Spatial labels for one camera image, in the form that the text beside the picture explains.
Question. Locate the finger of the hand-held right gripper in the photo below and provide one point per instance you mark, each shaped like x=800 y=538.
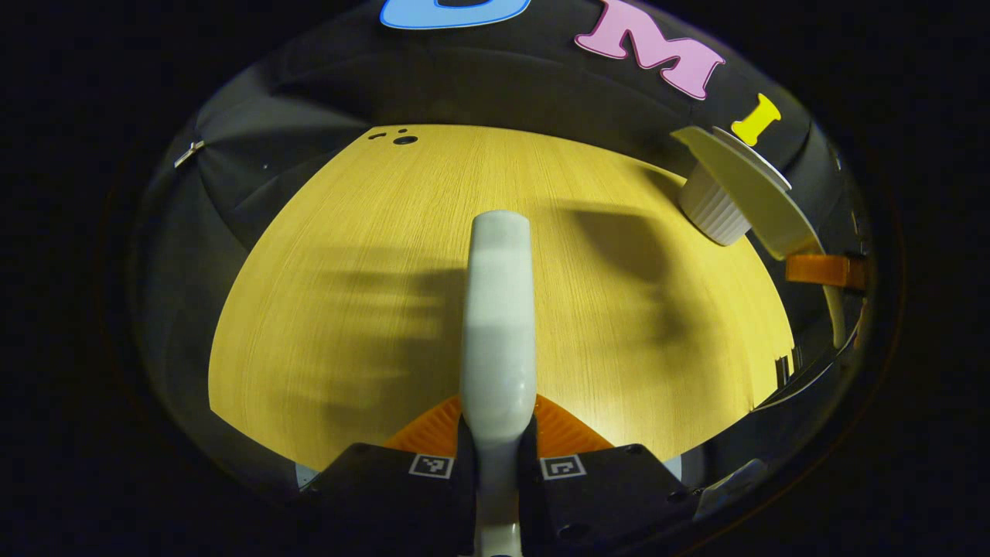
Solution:
x=820 y=269

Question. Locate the silver backdrop clip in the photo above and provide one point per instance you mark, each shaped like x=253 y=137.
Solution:
x=189 y=153

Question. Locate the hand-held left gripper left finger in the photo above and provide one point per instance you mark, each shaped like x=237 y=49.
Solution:
x=387 y=495

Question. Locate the black backdrop cloth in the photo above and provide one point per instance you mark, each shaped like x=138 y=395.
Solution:
x=464 y=85

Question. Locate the wooden desktop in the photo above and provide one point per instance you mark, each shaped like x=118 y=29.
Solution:
x=348 y=216

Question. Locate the white dustpan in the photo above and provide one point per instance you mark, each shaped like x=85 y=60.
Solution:
x=758 y=197

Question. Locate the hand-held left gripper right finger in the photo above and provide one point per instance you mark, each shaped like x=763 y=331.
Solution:
x=611 y=495

